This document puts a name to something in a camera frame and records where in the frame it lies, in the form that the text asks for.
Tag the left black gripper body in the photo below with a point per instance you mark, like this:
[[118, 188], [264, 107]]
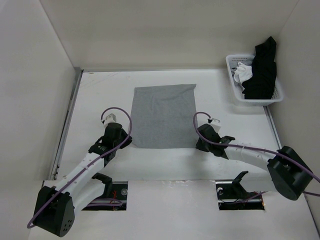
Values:
[[123, 138]]

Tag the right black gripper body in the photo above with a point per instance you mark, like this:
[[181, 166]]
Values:
[[203, 146]]

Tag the grey tank top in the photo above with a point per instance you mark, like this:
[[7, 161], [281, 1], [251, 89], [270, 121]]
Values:
[[162, 117]]

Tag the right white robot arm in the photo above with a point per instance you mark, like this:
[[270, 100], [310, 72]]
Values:
[[284, 171]]

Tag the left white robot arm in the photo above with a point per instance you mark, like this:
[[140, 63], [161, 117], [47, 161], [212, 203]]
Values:
[[57, 206]]

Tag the black tank top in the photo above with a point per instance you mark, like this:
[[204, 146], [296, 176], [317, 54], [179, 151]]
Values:
[[261, 85]]

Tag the white tank top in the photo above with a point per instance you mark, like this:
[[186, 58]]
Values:
[[242, 73]]

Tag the white plastic laundry basket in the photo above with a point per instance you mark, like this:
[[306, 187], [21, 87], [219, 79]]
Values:
[[238, 97]]

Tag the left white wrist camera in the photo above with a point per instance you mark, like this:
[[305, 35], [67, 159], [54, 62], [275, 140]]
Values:
[[111, 118]]

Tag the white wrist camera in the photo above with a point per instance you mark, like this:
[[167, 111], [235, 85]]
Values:
[[215, 123], [111, 118]]

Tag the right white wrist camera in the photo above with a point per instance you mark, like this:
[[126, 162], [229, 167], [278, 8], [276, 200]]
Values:
[[215, 123]]

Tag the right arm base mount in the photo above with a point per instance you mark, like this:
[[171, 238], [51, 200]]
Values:
[[233, 197]]

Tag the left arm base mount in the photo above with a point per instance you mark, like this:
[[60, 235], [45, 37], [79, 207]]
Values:
[[116, 200]]

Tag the left metal table rail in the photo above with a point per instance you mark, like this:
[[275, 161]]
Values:
[[57, 156]]

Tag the metal table rail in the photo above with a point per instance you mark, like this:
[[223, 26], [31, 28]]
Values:
[[57, 156], [272, 126]]

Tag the right metal table rail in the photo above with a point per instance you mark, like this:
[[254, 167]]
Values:
[[272, 126]]

